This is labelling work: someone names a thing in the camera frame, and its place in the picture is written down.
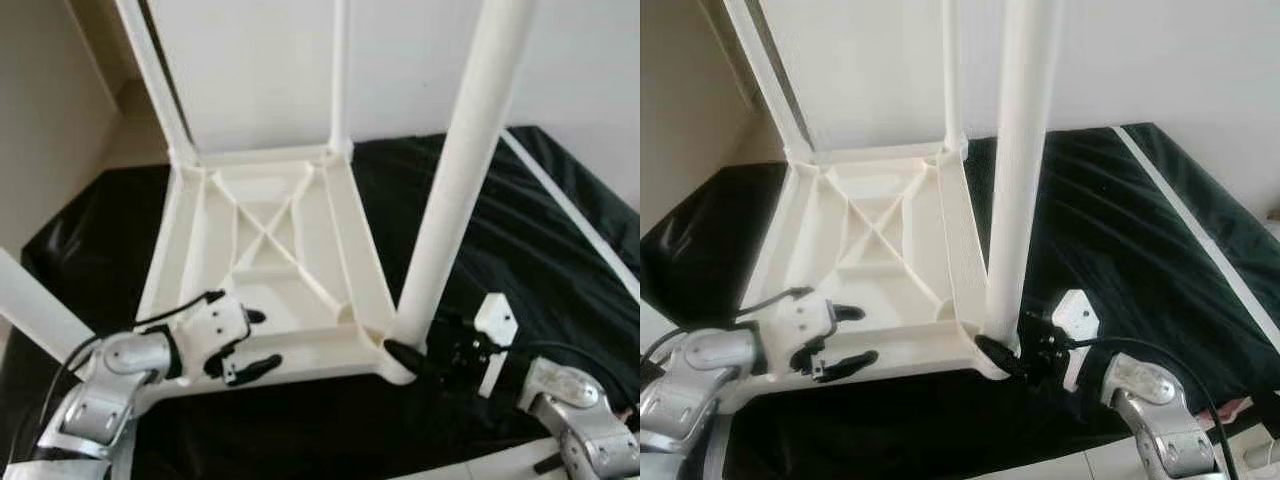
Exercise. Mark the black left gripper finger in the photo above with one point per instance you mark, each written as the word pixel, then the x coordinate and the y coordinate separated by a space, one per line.
pixel 848 312
pixel 255 316
pixel 850 362
pixel 258 366

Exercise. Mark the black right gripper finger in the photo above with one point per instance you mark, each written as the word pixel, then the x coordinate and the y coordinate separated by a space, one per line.
pixel 998 355
pixel 405 355

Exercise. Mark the white plastic table top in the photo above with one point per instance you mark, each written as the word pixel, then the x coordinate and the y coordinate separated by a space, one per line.
pixel 290 250
pixel 880 250

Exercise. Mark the dark metal bar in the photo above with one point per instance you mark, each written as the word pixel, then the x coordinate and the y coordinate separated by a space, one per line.
pixel 550 463

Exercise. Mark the white fabric strip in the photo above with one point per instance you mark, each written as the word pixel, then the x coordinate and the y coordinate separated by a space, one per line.
pixel 570 205
pixel 1200 220

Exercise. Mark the pink object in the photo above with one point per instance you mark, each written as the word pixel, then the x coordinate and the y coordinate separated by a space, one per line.
pixel 1240 405

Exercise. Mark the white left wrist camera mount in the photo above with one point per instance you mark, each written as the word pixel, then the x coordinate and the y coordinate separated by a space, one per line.
pixel 800 320
pixel 215 325

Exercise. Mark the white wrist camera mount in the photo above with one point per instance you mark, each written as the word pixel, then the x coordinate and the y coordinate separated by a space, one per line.
pixel 215 325
pixel 800 320
pixel 495 330
pixel 1075 325

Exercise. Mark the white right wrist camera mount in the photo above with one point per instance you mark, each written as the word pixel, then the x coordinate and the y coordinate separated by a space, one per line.
pixel 1075 325
pixel 495 330

